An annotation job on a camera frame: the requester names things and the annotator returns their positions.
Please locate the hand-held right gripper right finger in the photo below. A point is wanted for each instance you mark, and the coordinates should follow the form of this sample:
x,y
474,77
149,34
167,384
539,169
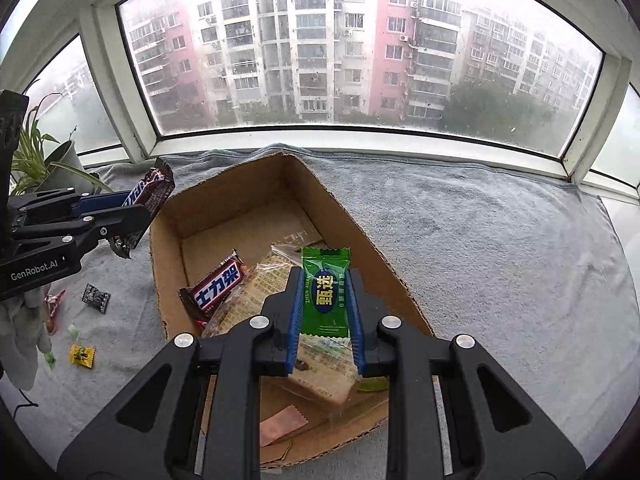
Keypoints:
x,y
356,320

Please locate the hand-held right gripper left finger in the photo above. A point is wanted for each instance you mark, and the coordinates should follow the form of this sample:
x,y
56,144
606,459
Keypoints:
x,y
295,320

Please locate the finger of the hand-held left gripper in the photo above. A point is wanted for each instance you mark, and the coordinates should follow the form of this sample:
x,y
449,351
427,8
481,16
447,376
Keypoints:
x,y
102,201
120,222

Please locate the green candy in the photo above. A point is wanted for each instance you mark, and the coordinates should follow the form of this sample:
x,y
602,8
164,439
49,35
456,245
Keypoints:
x,y
50,360
325,295
372,385
74,331

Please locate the clear bread packet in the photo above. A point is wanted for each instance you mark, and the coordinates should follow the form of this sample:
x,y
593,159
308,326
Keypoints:
x,y
270,280

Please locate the brown chocolate bar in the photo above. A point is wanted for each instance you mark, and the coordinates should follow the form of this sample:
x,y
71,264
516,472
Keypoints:
x,y
152,185
215,287

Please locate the cardboard box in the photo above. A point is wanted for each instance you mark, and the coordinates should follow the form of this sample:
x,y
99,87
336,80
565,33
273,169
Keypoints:
x,y
240,210

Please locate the person's left hand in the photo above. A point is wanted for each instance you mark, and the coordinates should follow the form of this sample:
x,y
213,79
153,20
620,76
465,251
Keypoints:
x,y
20,340

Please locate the red-edged clear wrapped candy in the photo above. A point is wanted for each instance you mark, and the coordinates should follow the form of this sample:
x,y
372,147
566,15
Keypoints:
x,y
54,302

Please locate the spider plant in green pot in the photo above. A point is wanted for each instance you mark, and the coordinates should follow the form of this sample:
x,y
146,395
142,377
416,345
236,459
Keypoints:
x,y
65,160

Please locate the small black candy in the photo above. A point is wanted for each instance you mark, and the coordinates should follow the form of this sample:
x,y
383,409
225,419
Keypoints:
x,y
95,298

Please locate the small yellow candy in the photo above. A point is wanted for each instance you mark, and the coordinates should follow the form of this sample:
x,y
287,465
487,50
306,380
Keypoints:
x,y
82,355

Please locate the pink paper slip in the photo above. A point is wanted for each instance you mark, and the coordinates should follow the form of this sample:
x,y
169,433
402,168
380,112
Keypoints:
x,y
282,425

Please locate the apartment buildings outside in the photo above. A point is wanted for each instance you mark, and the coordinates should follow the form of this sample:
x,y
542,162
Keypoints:
x,y
310,60

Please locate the white window frame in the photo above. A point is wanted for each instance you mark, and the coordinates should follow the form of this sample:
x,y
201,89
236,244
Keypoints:
x,y
125,125

